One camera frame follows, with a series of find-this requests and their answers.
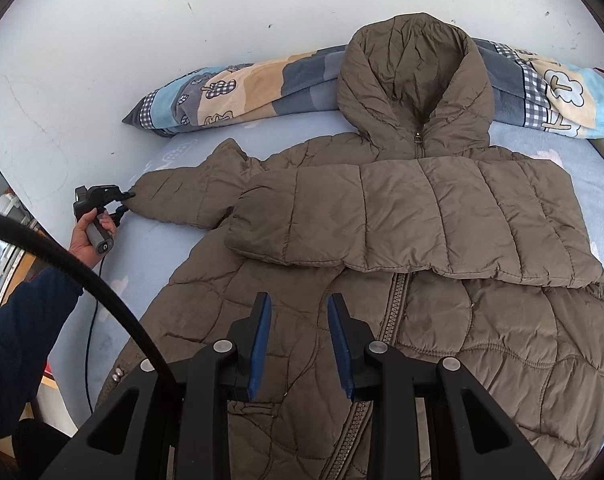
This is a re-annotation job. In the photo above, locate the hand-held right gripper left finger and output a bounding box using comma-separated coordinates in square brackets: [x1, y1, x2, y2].
[39, 292, 273, 480]

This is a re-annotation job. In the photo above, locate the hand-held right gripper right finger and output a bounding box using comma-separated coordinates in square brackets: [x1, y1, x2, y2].
[327, 292, 558, 480]

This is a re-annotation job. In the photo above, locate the brown puffer jacket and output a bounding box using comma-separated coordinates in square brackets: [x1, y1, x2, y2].
[94, 12, 604, 480]

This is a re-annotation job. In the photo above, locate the person's left forearm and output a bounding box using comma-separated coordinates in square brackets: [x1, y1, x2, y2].
[0, 265, 85, 441]

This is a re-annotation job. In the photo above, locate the person's left hand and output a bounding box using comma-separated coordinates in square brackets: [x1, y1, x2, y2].
[68, 208, 117, 270]

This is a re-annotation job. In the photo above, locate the light blue bed sheet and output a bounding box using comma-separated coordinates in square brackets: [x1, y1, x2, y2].
[46, 110, 604, 426]

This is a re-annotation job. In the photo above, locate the patterned fleece blanket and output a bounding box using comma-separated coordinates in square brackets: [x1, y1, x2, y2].
[122, 35, 604, 142]

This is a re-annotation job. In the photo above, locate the person's leg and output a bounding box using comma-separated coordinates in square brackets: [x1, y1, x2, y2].
[9, 417, 82, 480]

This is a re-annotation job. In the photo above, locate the thick black gripper cable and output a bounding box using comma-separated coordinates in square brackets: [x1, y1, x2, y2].
[0, 208, 183, 397]

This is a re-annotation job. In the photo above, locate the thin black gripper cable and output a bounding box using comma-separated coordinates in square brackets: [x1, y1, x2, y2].
[83, 254, 105, 411]

